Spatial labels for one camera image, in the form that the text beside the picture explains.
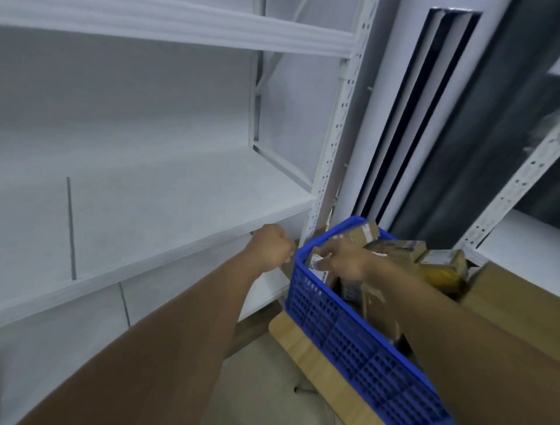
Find person's left hand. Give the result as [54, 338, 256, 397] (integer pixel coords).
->
[243, 224, 296, 274]

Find person's right hand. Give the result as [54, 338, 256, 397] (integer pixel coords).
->
[314, 238, 382, 283]

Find blue plastic crate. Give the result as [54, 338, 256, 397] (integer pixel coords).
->
[284, 215, 454, 425]

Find pile of parcels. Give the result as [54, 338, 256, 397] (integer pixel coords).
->
[306, 221, 471, 351]

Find white metal shelf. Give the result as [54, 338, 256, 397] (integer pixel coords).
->
[453, 57, 560, 290]
[0, 0, 379, 425]

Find person's left forearm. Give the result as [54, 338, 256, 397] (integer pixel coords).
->
[17, 258, 268, 425]

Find person's right forearm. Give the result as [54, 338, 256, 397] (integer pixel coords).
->
[363, 256, 560, 425]

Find small wooden table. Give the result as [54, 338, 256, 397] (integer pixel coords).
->
[267, 311, 386, 425]

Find white standing air conditioner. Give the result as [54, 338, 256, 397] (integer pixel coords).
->
[332, 0, 513, 233]

